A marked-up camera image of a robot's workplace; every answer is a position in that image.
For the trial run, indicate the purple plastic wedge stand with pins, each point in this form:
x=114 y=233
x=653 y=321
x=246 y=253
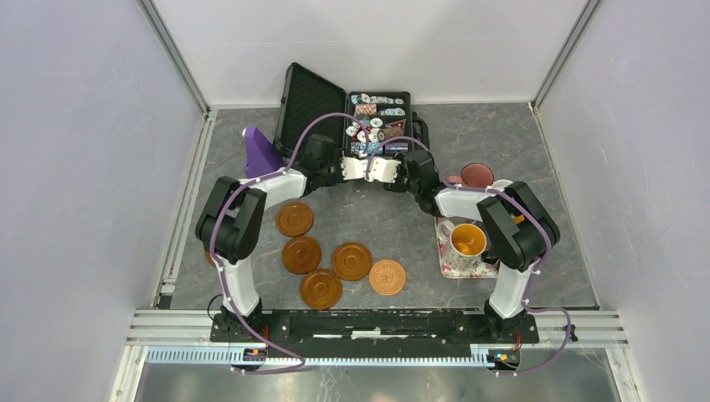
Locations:
x=261 y=156

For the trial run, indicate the black poker chip case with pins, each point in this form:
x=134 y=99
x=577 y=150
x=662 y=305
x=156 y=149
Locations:
x=307 y=95

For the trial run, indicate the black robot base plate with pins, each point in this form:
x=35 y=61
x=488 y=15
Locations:
x=389 y=333

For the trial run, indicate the floral mug orange inside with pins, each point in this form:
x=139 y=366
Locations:
x=468 y=240

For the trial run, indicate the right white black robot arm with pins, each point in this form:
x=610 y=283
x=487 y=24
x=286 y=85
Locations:
x=520 y=230

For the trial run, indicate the woven rattan round coaster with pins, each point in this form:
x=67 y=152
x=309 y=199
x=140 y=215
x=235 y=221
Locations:
x=387 y=277

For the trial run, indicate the floral rectangular tray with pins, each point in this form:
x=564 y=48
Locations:
x=455 y=265

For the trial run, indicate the brown wooden coaster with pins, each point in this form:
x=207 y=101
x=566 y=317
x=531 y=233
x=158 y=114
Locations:
x=301 y=255
x=321 y=289
x=352 y=261
x=294 y=219
x=209 y=259

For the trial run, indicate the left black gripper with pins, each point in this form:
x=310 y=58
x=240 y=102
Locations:
x=334 y=154

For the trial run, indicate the white ceramic mug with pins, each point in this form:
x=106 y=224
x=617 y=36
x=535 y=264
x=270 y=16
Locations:
x=501 y=184

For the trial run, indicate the pink ceramic mug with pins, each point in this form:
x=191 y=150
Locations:
x=473 y=175

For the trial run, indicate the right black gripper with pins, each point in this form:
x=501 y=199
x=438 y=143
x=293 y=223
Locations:
x=398 y=185

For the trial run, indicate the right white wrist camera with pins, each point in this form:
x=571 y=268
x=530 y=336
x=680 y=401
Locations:
x=383 y=170

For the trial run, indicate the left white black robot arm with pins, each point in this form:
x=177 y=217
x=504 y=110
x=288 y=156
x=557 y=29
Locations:
x=230 y=224

